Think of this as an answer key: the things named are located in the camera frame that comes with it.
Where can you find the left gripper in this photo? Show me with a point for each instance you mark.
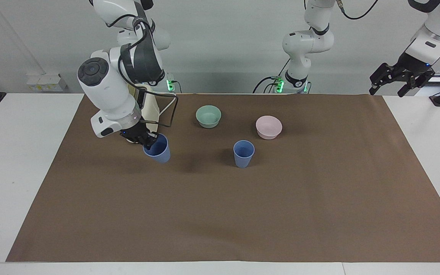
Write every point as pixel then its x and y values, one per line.
pixel 414 65

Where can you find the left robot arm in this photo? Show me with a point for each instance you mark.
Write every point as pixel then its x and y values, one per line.
pixel 300 42

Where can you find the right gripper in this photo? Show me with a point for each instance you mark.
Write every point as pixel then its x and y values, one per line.
pixel 134 133

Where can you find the blue cup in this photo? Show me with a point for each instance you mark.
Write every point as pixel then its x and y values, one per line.
pixel 243 154
pixel 160 151

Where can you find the pink bowl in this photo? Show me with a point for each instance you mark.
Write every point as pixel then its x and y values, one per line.
pixel 269 128

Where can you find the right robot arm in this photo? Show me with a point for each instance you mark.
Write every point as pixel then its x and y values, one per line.
pixel 105 91

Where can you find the green bowl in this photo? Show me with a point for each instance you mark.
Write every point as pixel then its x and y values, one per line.
pixel 208 116

